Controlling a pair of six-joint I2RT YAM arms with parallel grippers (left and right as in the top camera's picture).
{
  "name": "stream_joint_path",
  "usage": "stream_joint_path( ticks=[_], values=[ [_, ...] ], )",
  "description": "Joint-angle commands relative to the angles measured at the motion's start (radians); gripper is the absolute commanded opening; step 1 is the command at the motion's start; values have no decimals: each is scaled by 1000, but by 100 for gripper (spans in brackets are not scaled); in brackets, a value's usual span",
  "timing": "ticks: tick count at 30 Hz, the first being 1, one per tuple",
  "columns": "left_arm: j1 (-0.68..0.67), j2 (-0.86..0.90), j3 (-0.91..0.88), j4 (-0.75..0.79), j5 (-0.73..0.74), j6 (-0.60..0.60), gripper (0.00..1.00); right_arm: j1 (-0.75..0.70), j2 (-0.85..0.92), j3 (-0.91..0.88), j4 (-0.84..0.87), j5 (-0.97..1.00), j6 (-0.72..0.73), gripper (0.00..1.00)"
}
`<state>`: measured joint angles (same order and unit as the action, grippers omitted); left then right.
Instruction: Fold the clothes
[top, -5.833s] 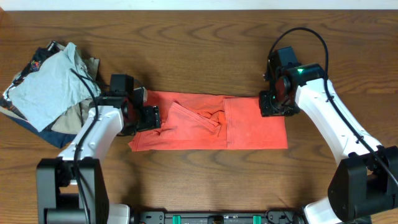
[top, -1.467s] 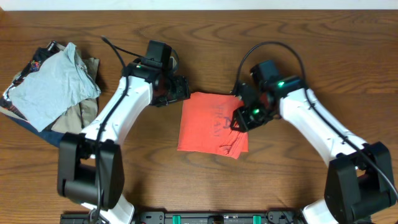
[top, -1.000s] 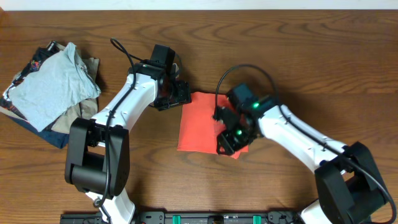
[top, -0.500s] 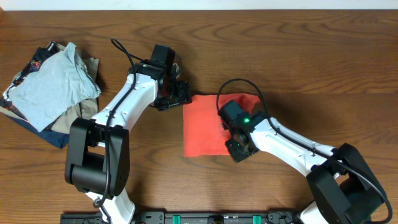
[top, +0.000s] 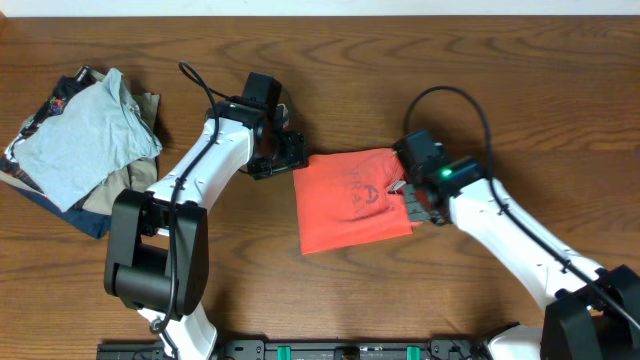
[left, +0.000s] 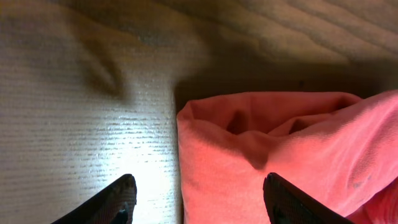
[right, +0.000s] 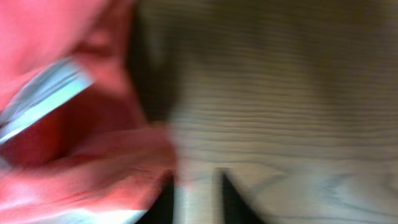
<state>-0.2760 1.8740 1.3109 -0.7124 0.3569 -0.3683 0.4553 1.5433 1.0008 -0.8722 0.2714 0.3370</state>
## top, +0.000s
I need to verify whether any red printed t-shirt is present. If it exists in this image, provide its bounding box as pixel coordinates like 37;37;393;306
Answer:
293;148;416;255

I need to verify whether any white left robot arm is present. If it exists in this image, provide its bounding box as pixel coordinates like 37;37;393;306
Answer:
104;118;308;359

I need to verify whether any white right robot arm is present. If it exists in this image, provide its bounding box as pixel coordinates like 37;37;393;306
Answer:
402;170;639;360

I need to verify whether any tan folded garment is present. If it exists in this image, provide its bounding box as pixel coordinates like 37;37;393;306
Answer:
82;92;160;215

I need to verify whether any light blue folded shirt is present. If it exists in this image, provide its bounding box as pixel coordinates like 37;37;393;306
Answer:
14;68;162;211

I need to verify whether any navy folded garment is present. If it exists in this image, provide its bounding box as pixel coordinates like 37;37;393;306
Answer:
13;187;111;239

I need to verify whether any black printed folded garment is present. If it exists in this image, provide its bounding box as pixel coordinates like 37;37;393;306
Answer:
1;65;102;174

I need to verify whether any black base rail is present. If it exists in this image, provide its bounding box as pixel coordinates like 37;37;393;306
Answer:
96;338;493;360

